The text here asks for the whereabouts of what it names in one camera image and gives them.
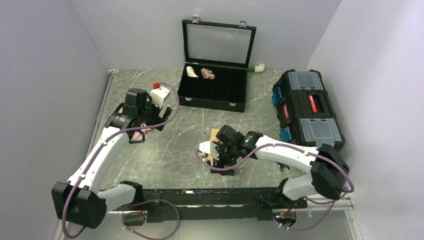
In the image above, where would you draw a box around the rolled pink underwear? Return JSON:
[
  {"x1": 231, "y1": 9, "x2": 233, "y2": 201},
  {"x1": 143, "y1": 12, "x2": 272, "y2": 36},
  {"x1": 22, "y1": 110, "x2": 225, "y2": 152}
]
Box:
[{"x1": 201, "y1": 68, "x2": 215, "y2": 80}]

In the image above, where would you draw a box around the black compartment storage box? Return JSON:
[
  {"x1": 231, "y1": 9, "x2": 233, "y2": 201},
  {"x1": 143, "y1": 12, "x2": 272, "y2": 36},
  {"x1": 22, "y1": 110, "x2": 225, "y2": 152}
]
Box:
[{"x1": 177, "y1": 19, "x2": 257, "y2": 113}]

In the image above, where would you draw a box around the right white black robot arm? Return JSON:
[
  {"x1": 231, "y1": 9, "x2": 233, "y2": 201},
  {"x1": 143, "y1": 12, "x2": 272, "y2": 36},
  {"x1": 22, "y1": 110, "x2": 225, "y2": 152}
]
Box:
[{"x1": 199, "y1": 125, "x2": 352, "y2": 208}]

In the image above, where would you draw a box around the steel combination wrench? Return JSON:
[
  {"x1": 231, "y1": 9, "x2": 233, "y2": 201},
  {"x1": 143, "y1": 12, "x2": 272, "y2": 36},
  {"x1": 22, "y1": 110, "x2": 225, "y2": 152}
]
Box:
[{"x1": 277, "y1": 163, "x2": 291, "y2": 175}]

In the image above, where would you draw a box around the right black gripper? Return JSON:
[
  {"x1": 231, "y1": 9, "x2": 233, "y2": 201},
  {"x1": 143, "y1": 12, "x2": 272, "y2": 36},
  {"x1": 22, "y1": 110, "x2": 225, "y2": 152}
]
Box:
[{"x1": 211, "y1": 141, "x2": 240, "y2": 176}]

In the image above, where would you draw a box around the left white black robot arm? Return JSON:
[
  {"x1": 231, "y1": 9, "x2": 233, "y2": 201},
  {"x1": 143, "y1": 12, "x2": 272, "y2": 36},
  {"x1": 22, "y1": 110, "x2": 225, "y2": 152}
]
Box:
[{"x1": 51, "y1": 85, "x2": 173, "y2": 229}]

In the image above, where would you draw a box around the black plastic toolbox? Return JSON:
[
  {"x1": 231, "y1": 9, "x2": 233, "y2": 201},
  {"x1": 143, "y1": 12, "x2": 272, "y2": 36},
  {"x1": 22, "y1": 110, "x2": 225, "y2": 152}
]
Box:
[{"x1": 271, "y1": 69, "x2": 346, "y2": 151}]

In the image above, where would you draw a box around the rolled white underwear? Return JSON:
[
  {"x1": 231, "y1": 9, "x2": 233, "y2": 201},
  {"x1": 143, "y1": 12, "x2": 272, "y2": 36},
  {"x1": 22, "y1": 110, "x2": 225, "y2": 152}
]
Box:
[{"x1": 185, "y1": 66, "x2": 199, "y2": 78}]

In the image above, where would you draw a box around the aluminium frame rail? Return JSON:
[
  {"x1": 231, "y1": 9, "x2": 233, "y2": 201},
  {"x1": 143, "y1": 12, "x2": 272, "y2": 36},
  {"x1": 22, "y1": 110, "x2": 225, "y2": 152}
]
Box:
[{"x1": 51, "y1": 69, "x2": 118, "y2": 240}]

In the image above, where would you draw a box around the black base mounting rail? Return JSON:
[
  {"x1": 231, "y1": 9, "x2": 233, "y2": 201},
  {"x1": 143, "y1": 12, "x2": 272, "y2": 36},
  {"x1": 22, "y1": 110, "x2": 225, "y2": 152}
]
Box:
[{"x1": 110, "y1": 187, "x2": 309, "y2": 223}]

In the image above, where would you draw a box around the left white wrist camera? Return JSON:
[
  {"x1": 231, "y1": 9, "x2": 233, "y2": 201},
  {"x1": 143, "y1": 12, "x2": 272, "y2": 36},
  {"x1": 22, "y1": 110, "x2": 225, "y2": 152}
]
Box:
[{"x1": 149, "y1": 82, "x2": 171, "y2": 109}]

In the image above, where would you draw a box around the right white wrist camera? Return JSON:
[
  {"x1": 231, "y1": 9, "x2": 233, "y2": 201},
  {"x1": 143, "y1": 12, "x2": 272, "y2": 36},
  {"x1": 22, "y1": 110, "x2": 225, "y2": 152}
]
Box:
[{"x1": 198, "y1": 140, "x2": 213, "y2": 156}]

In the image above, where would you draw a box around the green white pipe fitting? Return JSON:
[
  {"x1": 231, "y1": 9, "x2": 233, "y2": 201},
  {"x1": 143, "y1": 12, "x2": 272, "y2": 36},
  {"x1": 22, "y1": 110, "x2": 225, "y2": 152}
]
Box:
[{"x1": 247, "y1": 63, "x2": 265, "y2": 73}]

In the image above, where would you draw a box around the pink underwear navy trim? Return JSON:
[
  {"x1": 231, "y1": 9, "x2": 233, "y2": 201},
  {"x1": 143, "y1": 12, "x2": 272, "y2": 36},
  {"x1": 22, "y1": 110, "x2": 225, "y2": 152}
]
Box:
[{"x1": 115, "y1": 103, "x2": 151, "y2": 144}]

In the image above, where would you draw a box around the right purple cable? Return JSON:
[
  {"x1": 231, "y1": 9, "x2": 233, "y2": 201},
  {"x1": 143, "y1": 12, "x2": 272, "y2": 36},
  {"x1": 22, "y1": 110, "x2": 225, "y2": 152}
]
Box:
[{"x1": 195, "y1": 143, "x2": 355, "y2": 232}]

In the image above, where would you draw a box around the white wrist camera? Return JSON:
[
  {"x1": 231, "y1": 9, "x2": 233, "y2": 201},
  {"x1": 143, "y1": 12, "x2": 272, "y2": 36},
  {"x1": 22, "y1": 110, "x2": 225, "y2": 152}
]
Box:
[
  {"x1": 149, "y1": 82, "x2": 171, "y2": 109},
  {"x1": 198, "y1": 140, "x2": 213, "y2": 156}
]

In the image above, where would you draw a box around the beige underwear navy trim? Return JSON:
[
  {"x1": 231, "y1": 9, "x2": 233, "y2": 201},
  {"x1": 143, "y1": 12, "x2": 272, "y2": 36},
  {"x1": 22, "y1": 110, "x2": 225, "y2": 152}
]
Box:
[{"x1": 207, "y1": 128, "x2": 220, "y2": 167}]

